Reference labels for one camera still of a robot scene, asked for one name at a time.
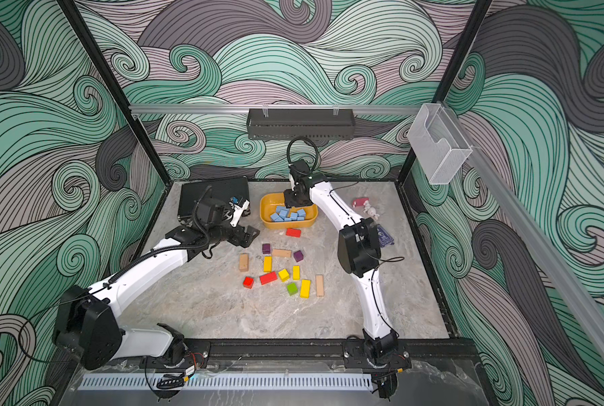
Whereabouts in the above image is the white slotted cable duct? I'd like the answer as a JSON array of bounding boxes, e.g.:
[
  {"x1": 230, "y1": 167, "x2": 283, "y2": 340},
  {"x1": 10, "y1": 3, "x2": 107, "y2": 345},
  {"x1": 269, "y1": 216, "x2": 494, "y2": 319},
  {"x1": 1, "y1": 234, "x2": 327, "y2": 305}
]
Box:
[{"x1": 78, "y1": 372, "x2": 373, "y2": 392}]

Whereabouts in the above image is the yellow long block right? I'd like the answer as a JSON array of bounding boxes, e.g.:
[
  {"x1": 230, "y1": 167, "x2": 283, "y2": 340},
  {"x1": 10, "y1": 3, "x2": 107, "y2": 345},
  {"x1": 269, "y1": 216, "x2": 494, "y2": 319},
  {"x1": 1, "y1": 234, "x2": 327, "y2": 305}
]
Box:
[{"x1": 300, "y1": 279, "x2": 311, "y2": 299}]

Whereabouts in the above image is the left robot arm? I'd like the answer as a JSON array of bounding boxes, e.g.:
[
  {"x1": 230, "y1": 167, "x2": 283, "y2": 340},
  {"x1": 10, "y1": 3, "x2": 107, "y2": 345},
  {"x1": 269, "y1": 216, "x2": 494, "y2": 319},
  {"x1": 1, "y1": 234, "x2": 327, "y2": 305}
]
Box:
[{"x1": 52, "y1": 178, "x2": 260, "y2": 370}]

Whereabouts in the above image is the red block near bin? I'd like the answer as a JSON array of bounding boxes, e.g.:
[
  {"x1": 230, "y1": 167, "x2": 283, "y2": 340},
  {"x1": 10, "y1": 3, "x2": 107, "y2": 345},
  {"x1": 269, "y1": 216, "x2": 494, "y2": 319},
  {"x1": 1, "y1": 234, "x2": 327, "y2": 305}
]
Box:
[{"x1": 286, "y1": 228, "x2": 302, "y2": 238}]

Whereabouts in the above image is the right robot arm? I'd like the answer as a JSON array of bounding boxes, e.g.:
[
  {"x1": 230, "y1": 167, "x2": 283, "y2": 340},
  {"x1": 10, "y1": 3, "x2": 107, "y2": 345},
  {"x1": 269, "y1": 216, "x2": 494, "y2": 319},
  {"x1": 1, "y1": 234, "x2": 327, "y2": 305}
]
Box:
[{"x1": 284, "y1": 136, "x2": 402, "y2": 368}]

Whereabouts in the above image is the black wall shelf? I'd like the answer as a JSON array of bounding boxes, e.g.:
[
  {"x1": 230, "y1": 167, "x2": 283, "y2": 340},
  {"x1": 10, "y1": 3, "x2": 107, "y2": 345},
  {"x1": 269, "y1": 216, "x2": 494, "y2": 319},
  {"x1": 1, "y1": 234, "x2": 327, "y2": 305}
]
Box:
[{"x1": 246, "y1": 109, "x2": 356, "y2": 141}]

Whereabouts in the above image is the green cube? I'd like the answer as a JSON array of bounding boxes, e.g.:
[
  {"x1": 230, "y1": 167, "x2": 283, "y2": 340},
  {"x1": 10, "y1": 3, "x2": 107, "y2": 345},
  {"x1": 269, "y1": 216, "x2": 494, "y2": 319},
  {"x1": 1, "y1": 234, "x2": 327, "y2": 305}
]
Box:
[{"x1": 287, "y1": 283, "x2": 298, "y2": 295}]

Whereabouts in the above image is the yellow cube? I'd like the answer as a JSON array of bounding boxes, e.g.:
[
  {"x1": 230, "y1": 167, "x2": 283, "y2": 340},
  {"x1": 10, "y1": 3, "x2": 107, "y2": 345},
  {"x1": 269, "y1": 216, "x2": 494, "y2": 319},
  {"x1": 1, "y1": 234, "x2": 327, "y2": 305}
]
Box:
[{"x1": 277, "y1": 269, "x2": 290, "y2": 282}]

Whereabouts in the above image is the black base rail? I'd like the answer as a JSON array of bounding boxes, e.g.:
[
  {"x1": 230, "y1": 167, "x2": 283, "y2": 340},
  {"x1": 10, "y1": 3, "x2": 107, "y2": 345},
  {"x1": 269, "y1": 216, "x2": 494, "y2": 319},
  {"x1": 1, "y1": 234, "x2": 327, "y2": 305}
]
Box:
[{"x1": 184, "y1": 338, "x2": 477, "y2": 370}]

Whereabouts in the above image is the red cube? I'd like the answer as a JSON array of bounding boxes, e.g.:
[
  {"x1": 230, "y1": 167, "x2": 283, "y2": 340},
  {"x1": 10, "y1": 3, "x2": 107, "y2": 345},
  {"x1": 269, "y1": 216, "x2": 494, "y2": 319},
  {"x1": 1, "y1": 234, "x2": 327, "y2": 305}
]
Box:
[{"x1": 243, "y1": 277, "x2": 254, "y2": 289}]

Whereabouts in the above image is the purple cube right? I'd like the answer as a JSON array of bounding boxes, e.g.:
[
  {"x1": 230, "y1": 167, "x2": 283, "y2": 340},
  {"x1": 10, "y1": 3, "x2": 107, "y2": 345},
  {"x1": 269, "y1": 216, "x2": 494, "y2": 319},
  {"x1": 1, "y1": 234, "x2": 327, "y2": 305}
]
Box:
[{"x1": 293, "y1": 250, "x2": 305, "y2": 262}]

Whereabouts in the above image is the wooden block right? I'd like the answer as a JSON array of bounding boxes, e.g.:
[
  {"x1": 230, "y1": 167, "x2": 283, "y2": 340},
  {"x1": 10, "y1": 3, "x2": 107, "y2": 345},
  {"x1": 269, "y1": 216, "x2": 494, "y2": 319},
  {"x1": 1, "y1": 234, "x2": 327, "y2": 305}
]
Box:
[{"x1": 315, "y1": 275, "x2": 325, "y2": 297}]

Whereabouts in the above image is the clear acrylic holder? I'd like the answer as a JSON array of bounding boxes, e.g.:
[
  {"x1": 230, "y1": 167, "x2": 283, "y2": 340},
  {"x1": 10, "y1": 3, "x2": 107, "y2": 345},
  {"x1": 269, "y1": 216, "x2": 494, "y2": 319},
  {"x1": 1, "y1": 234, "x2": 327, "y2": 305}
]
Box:
[{"x1": 408, "y1": 103, "x2": 472, "y2": 185}]

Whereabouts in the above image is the small pink white toy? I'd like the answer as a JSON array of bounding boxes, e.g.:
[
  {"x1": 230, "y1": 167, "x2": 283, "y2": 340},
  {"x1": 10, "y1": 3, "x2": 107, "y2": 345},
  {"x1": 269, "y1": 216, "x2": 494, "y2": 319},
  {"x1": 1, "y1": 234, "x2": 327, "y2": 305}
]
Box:
[{"x1": 352, "y1": 197, "x2": 380, "y2": 220}]

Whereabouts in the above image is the red long block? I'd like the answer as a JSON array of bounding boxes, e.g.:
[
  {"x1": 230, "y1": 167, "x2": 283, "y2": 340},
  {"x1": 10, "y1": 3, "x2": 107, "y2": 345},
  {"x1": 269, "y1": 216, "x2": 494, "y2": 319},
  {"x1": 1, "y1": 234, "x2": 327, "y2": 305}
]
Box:
[{"x1": 260, "y1": 272, "x2": 278, "y2": 285}]

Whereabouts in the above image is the yellow long block left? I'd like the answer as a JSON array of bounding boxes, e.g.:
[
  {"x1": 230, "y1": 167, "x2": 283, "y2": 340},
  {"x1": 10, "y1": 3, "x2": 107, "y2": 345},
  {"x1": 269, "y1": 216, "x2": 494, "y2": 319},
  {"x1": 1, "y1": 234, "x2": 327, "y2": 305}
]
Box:
[{"x1": 263, "y1": 255, "x2": 272, "y2": 273}]

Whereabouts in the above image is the black briefcase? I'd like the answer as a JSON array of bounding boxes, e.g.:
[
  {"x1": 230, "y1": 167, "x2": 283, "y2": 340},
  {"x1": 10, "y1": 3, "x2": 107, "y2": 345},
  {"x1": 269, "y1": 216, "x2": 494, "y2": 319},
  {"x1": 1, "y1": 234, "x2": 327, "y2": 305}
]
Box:
[{"x1": 178, "y1": 178, "x2": 250, "y2": 226}]

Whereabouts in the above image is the wooden block angled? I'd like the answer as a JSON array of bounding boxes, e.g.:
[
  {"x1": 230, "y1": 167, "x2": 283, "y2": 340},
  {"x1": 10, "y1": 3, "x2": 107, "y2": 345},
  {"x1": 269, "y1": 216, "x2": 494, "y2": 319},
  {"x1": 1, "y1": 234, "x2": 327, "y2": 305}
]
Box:
[{"x1": 271, "y1": 249, "x2": 292, "y2": 258}]

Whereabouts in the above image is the yellow long block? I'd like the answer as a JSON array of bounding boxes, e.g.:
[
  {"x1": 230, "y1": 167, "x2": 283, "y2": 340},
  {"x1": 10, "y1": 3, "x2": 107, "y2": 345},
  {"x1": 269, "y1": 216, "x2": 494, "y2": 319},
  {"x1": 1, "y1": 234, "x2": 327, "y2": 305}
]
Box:
[
  {"x1": 263, "y1": 255, "x2": 272, "y2": 273},
  {"x1": 300, "y1": 279, "x2": 311, "y2": 299}
]

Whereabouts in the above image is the wooden block left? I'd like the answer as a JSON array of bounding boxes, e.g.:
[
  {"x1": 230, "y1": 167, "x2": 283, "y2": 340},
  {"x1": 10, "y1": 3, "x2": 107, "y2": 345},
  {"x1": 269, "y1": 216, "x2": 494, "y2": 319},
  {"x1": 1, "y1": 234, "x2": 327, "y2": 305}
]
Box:
[{"x1": 239, "y1": 253, "x2": 249, "y2": 272}]

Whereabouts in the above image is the aluminium wall rail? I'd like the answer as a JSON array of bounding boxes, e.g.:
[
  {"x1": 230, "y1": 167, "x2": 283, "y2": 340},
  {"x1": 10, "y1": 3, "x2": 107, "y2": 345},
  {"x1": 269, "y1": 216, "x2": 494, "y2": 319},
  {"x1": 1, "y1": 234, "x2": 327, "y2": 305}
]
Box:
[{"x1": 129, "y1": 103, "x2": 421, "y2": 116}]

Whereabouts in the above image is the wooden block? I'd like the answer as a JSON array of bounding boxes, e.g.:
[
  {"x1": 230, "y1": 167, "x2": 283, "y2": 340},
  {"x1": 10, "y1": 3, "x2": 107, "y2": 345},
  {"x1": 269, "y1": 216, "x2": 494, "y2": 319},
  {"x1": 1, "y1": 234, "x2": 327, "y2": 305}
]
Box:
[
  {"x1": 239, "y1": 253, "x2": 249, "y2": 272},
  {"x1": 315, "y1": 275, "x2": 325, "y2": 297}
]

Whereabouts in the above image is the yellow plastic bin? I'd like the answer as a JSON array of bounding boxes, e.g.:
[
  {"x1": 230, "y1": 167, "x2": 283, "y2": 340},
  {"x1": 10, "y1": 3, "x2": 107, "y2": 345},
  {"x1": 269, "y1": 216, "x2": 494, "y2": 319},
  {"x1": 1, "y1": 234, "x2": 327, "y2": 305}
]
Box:
[{"x1": 260, "y1": 192, "x2": 319, "y2": 229}]

